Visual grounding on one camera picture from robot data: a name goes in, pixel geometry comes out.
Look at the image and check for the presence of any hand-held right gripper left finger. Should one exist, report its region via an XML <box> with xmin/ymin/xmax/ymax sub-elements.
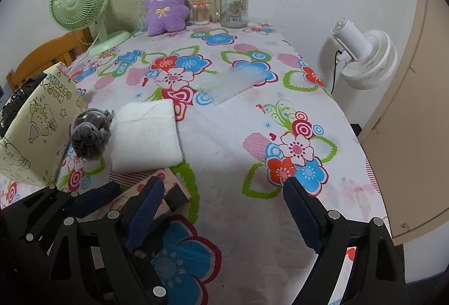
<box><xmin>45</xmin><ymin>177</ymin><xmax>165</xmax><ymax>305</ymax></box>

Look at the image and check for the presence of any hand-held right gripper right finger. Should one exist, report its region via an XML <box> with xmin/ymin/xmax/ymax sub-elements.
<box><xmin>282</xmin><ymin>177</ymin><xmax>409</xmax><ymax>305</ymax></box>

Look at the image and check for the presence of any white towel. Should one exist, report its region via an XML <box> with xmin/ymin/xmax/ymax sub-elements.
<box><xmin>110</xmin><ymin>100</ymin><xmax>185</xmax><ymax>173</ymax></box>

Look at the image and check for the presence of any yellow printed storage box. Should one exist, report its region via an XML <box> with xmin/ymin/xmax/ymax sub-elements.
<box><xmin>0</xmin><ymin>61</ymin><xmax>88</xmax><ymax>190</ymax></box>

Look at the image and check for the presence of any white standing fan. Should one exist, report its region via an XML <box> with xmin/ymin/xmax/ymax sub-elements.
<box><xmin>330</xmin><ymin>18</ymin><xmax>398</xmax><ymax>95</ymax></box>

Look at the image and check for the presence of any black plastic bag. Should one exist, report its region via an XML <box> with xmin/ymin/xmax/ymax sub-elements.
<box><xmin>2</xmin><ymin>79</ymin><xmax>46</xmax><ymax>137</ymax></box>

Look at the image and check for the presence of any green desk fan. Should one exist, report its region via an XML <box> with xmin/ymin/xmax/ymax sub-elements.
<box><xmin>49</xmin><ymin>0</ymin><xmax>132</xmax><ymax>56</ymax></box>

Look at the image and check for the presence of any floral tablecloth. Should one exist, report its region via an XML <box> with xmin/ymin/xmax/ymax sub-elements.
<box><xmin>0</xmin><ymin>22</ymin><xmax>390</xmax><ymax>305</ymax></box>

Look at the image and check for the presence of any clear plastic sleeve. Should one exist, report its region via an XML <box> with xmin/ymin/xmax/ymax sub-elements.
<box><xmin>196</xmin><ymin>63</ymin><xmax>278</xmax><ymax>106</ymax></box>

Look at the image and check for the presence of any cotton swab jar orange lid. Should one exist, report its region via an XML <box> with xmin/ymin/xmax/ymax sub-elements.
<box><xmin>192</xmin><ymin>1</ymin><xmax>212</xmax><ymax>26</ymax></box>

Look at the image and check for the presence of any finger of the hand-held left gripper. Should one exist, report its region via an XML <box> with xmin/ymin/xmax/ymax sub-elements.
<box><xmin>130</xmin><ymin>245</ymin><xmax>167</xmax><ymax>305</ymax></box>
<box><xmin>0</xmin><ymin>182</ymin><xmax>122</xmax><ymax>246</ymax></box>

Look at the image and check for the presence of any beige door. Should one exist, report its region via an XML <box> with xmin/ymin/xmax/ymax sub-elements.
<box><xmin>358</xmin><ymin>0</ymin><xmax>449</xmax><ymax>247</ymax></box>

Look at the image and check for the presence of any purple plush toy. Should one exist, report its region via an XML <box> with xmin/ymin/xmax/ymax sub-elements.
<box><xmin>145</xmin><ymin>0</ymin><xmax>190</xmax><ymax>36</ymax></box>

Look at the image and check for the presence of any wooden chair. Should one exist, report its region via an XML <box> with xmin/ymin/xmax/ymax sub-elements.
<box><xmin>6</xmin><ymin>27</ymin><xmax>93</xmax><ymax>93</ymax></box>

